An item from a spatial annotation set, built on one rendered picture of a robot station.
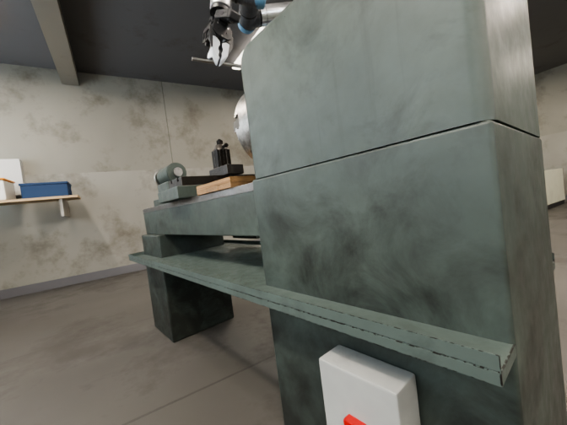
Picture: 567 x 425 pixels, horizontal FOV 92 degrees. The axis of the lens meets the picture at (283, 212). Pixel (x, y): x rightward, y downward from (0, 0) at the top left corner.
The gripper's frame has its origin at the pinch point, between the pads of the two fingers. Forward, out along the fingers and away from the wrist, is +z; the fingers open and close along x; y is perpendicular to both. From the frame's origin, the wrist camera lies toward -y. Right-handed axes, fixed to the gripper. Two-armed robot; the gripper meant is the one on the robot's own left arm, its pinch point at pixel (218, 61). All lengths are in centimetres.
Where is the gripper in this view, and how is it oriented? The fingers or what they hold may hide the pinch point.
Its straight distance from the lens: 108.4
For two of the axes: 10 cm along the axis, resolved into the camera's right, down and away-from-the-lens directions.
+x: -7.6, -1.1, -6.4
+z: -0.5, 9.9, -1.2
